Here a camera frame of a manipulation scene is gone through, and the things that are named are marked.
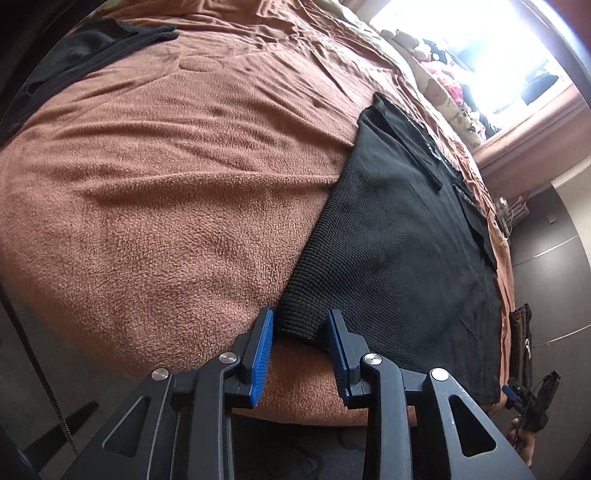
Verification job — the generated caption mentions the pink plush toy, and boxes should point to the pink plush toy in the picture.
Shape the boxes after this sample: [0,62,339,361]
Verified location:
[425,60,465,104]

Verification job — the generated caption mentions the beige duvet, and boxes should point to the beige duvet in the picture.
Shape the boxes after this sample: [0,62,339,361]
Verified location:
[314,0,416,70]

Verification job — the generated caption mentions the brown blanket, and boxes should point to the brown blanket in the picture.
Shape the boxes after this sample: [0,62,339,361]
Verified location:
[0,0,515,425]

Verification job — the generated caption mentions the black braided cable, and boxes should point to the black braided cable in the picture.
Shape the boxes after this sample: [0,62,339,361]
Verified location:
[0,279,79,457]

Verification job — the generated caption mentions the brown folded garment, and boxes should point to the brown folded garment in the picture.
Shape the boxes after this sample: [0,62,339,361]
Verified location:
[508,311,522,379]

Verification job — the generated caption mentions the person's right hand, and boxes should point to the person's right hand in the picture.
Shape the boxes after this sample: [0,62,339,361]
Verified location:
[508,418,536,467]

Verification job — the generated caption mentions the folded black garment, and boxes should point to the folded black garment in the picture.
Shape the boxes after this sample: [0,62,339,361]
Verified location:
[0,18,178,144]

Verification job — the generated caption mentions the black and white plush toy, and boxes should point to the black and white plush toy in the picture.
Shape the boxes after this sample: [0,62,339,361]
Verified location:
[418,39,451,63]

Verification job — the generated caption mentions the black t-shirt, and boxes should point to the black t-shirt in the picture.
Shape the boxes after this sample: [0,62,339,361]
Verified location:
[277,92,504,404]

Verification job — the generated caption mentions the bright window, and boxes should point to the bright window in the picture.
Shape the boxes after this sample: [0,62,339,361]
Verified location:
[369,0,573,134]

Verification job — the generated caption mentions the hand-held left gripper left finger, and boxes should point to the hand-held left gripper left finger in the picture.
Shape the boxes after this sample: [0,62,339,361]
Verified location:
[60,307,276,480]

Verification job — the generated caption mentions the beige plush toy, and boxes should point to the beige plush toy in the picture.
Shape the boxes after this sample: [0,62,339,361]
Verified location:
[383,28,421,49]

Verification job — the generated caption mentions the pink curtain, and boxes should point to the pink curtain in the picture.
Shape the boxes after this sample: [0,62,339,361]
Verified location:
[475,88,591,199]

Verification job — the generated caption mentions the dark crumpled clothes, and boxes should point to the dark crumpled clothes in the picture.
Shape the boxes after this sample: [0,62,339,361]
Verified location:
[522,69,559,102]

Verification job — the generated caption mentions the bear print pillow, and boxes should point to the bear print pillow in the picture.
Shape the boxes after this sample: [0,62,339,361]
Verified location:
[392,41,485,148]

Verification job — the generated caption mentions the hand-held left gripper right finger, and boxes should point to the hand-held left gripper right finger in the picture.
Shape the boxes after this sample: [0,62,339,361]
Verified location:
[326,308,539,480]

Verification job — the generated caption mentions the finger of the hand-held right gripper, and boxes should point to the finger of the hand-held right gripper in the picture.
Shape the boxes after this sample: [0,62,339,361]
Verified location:
[503,378,525,409]

